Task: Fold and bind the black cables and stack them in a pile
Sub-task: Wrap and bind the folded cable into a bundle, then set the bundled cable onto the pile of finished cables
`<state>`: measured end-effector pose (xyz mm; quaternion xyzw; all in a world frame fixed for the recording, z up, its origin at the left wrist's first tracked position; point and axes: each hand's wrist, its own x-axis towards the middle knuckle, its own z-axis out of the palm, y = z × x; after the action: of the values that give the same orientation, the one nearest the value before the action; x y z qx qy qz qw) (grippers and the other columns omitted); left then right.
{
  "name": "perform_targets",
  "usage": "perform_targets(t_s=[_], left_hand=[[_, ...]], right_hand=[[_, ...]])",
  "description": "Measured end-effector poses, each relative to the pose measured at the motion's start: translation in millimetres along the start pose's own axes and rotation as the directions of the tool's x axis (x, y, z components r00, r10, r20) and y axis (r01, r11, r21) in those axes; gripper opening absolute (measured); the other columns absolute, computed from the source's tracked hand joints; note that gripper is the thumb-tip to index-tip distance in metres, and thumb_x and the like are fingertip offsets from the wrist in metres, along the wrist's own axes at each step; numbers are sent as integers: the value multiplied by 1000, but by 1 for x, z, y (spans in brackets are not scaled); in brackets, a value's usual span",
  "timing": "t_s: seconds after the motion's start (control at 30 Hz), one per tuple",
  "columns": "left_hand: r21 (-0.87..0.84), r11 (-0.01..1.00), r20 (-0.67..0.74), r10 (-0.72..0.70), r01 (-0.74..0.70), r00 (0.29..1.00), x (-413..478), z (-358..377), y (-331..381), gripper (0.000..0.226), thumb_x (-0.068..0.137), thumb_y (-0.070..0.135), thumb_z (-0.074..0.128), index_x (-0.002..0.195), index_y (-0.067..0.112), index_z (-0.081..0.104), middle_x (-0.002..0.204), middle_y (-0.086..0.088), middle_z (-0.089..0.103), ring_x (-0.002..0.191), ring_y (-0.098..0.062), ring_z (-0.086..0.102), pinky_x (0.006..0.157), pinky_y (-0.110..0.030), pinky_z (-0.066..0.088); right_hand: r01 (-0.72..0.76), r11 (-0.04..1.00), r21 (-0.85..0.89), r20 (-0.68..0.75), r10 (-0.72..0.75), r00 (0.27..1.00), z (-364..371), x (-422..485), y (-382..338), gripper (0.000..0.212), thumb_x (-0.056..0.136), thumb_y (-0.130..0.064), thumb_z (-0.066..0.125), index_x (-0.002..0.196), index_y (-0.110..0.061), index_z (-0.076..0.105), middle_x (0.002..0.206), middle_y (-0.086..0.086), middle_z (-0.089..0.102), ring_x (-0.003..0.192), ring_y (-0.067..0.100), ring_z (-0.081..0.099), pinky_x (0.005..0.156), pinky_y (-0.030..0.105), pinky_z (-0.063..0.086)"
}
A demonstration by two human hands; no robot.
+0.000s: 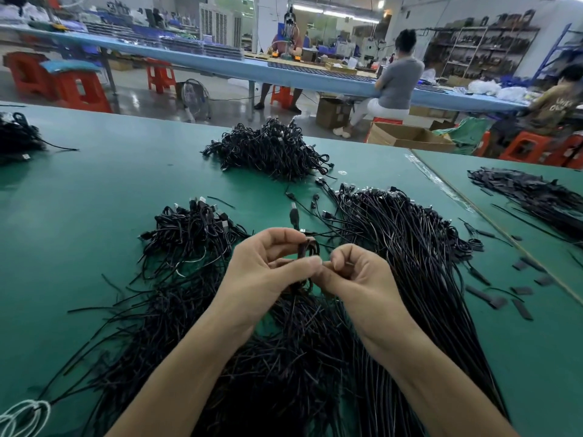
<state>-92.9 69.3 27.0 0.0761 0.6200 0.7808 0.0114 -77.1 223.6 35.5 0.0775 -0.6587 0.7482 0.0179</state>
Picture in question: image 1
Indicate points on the person's left hand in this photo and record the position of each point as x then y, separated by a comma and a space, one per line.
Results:
255, 282

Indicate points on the person's right hand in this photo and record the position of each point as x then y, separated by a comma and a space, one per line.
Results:
364, 296

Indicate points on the person's right forearm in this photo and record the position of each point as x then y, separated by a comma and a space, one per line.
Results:
446, 396

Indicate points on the person's left forearm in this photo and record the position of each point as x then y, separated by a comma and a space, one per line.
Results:
178, 387

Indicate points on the scattered dark tie pieces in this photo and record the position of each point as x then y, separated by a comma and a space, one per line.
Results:
522, 309

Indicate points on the open cardboard box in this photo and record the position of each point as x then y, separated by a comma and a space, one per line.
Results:
410, 136

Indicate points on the small cardboard box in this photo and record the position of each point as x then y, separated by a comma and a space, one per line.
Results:
334, 113

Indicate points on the red plastic stool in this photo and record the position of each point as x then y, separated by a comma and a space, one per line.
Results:
160, 77
526, 147
282, 97
27, 74

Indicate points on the green bag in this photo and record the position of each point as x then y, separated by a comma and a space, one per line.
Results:
467, 134

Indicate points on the grey floor fan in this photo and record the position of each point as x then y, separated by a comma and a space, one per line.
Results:
194, 101

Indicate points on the long blue workbench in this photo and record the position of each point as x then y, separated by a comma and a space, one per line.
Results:
255, 68

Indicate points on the pile of white bags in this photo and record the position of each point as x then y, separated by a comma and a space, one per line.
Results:
496, 90

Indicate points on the white pillar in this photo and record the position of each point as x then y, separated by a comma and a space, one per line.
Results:
271, 21

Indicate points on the red stool with blue seat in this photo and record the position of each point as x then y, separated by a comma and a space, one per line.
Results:
80, 86

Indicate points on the metal storage shelf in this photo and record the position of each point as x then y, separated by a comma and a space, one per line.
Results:
485, 45

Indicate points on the blue metal rack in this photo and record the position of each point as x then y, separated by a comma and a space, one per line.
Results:
559, 50

